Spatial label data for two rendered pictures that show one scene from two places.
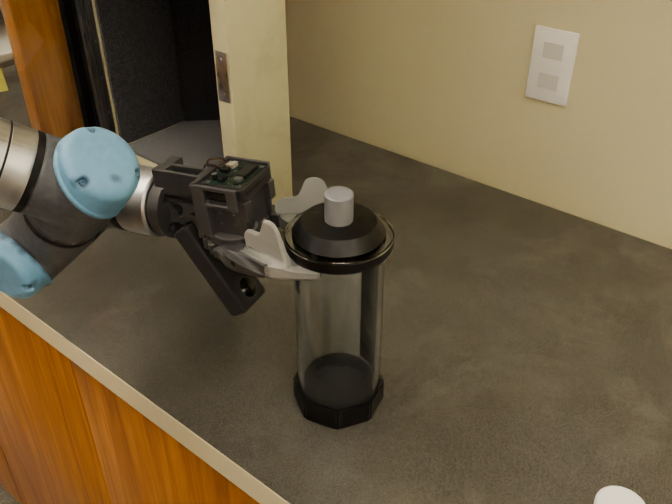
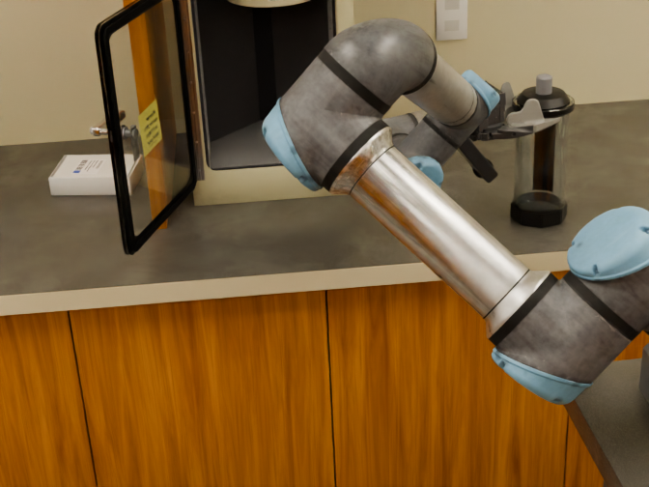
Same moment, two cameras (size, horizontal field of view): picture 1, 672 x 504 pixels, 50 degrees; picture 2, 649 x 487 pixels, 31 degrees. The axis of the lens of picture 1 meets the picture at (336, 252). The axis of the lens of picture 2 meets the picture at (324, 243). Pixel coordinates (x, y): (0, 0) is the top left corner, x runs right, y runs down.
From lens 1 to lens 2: 1.73 m
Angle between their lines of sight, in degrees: 38
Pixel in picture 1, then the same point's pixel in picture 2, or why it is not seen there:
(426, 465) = not seen: hidden behind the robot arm
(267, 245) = (529, 114)
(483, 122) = not seen: hidden behind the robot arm
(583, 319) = (576, 146)
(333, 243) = (559, 99)
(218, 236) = (490, 127)
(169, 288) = (368, 226)
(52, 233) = (462, 137)
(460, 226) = not seen: hidden behind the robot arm
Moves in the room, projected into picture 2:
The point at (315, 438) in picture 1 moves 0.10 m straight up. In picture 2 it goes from (558, 230) to (560, 179)
